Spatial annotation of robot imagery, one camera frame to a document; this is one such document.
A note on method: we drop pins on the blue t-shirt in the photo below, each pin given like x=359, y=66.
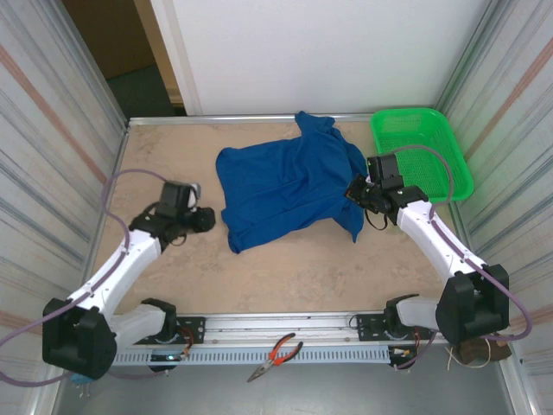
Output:
x=281, y=186

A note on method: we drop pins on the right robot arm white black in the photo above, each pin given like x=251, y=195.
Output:
x=432, y=242

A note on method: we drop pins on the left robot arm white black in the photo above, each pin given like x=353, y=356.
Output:
x=125, y=268

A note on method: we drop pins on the green plastic basket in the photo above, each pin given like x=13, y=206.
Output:
x=423, y=129

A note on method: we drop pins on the aluminium table rim strip long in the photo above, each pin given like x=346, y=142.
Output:
x=216, y=117

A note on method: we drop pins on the small black controller board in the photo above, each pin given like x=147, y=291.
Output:
x=399, y=354
x=166, y=357

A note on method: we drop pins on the tan wooden door jamb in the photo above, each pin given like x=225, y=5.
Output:
x=159, y=52

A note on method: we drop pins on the brown wooden door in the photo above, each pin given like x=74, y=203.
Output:
x=112, y=34

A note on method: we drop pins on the blue binder clip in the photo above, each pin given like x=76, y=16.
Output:
x=80, y=381

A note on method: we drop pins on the brown pouch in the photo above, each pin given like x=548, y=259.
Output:
x=475, y=352

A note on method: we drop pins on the small round wooden disc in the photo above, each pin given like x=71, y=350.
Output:
x=501, y=344

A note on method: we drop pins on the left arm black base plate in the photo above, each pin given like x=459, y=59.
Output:
x=196, y=328

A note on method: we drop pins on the aluminium mounting rail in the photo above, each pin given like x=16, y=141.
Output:
x=281, y=324

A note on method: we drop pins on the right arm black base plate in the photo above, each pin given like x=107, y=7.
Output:
x=365, y=327

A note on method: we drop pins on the metal enclosure corner post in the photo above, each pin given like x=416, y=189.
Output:
x=86, y=56
x=468, y=56

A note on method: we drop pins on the white door frame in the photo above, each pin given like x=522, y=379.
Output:
x=177, y=52

